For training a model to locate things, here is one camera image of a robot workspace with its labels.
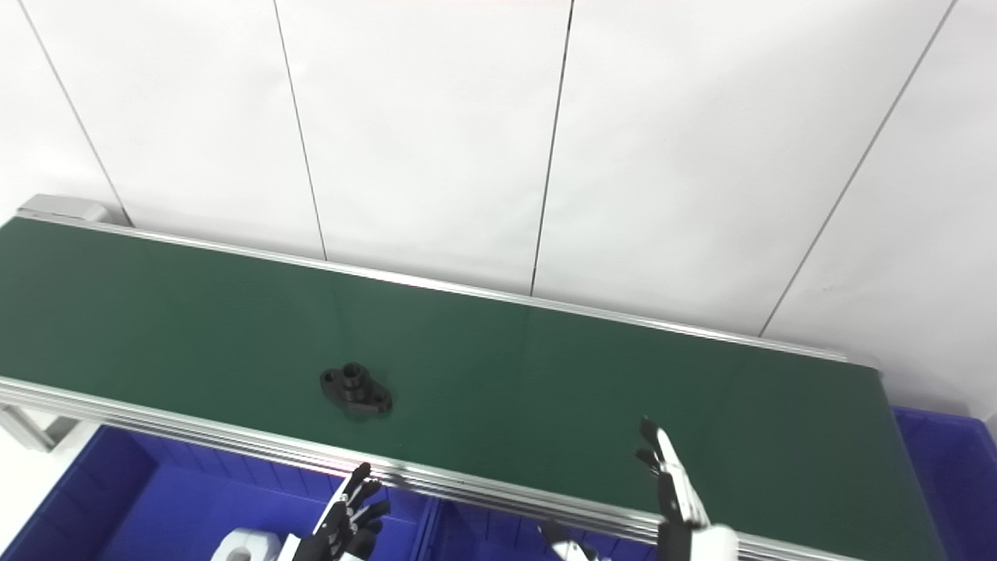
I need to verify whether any grey conveyor leg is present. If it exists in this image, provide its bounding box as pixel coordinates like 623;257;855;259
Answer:
0;404;80;453

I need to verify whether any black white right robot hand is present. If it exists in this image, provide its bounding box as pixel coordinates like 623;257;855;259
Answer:
537;417;739;561

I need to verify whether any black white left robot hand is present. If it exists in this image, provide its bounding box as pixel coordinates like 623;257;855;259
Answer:
277;464;391;561

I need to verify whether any black flanged metal part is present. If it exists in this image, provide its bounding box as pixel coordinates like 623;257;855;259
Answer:
319;362;393;418

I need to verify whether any blue plastic bin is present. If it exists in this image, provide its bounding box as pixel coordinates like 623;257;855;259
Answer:
0;425;437;561
892;405;997;561
421;499;663;561

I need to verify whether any green conveyor belt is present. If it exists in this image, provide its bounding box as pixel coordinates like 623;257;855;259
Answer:
0;218;947;561
0;195;955;561

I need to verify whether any white plastic part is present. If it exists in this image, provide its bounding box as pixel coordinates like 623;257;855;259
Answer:
211;527;280;561

